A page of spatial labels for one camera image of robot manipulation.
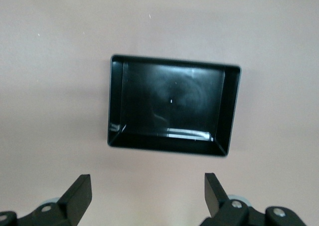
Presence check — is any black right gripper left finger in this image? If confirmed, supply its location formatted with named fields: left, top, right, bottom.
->
left=0, top=174, right=92, bottom=226

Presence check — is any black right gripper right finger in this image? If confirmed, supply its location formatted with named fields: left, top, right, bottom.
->
left=200, top=173, right=307, bottom=226

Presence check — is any black rectangular plastic box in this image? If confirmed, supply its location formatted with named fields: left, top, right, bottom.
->
left=106, top=53, right=242, bottom=158

